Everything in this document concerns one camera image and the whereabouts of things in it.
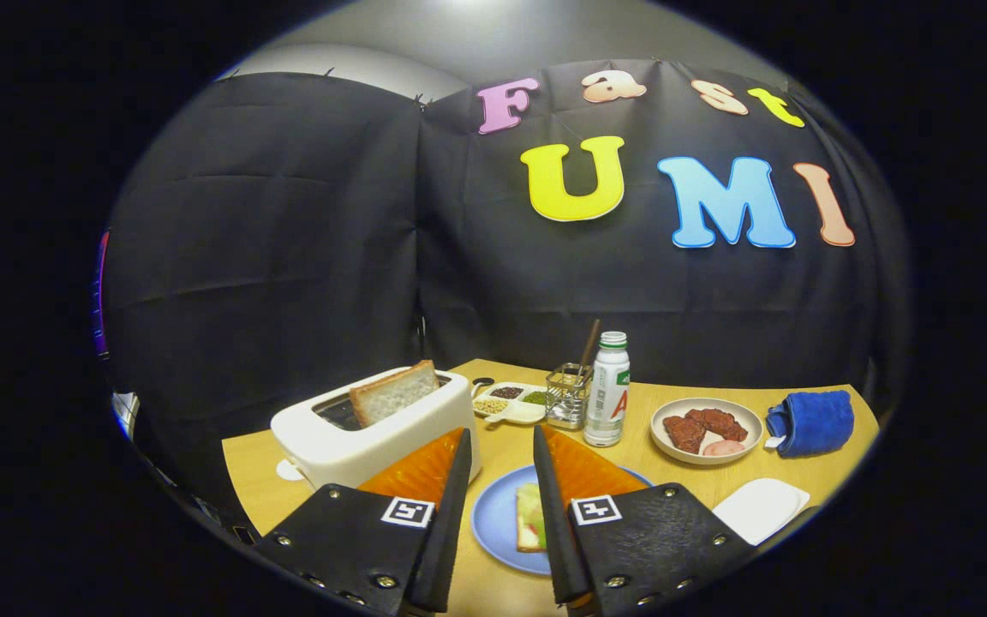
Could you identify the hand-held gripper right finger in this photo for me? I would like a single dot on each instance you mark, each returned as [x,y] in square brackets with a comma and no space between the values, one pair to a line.
[552,531]

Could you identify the toasted bread slice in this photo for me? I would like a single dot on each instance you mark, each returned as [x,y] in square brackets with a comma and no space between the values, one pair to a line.
[395,392]

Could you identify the beige round plate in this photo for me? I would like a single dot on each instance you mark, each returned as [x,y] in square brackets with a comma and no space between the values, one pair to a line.
[750,424]

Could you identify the black backdrop cloth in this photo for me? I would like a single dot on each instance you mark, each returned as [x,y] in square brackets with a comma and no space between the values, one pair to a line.
[288,257]

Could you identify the green beans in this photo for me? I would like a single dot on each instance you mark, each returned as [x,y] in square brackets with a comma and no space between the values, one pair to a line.
[535,398]

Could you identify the white toaster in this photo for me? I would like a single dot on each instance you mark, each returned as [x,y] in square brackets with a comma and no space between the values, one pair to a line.
[331,450]

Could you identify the white divided condiment dish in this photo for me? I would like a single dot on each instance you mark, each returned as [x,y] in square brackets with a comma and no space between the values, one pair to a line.
[523,415]

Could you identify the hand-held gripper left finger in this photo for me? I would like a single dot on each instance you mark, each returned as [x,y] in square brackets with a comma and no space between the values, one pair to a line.
[451,523]

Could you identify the blue folded towel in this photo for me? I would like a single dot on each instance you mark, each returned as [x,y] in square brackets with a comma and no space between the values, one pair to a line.
[815,422]

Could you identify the tan beans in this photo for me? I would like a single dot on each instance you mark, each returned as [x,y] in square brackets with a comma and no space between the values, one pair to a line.
[490,405]

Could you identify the white green-capped drink bottle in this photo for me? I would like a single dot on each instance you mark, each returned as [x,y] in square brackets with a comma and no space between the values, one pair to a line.
[607,403]

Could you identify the clear glass utensil holder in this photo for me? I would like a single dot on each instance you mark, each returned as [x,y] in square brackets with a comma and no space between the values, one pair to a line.
[566,403]

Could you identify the blue round plate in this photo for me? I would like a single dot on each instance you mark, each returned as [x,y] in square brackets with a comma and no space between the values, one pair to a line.
[493,514]

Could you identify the brown wooden chopstick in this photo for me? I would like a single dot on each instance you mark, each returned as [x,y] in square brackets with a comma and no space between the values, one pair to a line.
[589,347]

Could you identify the open sandwich with lettuce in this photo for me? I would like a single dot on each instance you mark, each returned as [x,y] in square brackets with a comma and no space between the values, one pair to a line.
[529,518]

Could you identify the white round disc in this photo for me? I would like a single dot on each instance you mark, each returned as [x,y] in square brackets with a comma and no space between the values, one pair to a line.
[288,470]

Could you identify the dark beans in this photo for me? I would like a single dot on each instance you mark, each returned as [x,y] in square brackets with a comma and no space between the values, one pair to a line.
[507,392]

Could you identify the dark red meat piece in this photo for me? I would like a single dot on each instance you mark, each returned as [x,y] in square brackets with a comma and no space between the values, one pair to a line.
[720,422]
[684,434]

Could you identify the pink ham slice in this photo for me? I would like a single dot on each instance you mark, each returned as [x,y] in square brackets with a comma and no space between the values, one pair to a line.
[723,448]

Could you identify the white square plate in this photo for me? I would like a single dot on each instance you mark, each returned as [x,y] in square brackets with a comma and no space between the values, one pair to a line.
[759,510]

